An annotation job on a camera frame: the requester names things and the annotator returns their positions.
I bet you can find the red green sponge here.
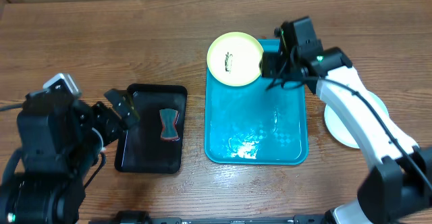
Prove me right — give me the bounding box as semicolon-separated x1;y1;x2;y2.
159;109;180;141

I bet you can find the yellow-rim plate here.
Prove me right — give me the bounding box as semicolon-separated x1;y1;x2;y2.
207;32;264;86

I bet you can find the blue-rim white plate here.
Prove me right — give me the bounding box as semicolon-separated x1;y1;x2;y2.
324;90;388;149

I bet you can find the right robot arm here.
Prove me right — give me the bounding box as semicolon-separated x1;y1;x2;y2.
260;17;431;223

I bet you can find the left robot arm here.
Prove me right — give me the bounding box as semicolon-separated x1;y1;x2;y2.
1;89;140;223

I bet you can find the black plastic tray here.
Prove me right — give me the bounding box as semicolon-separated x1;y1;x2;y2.
114;84;188;174

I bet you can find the teal plastic tray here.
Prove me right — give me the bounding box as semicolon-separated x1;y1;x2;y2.
204;38;309;166

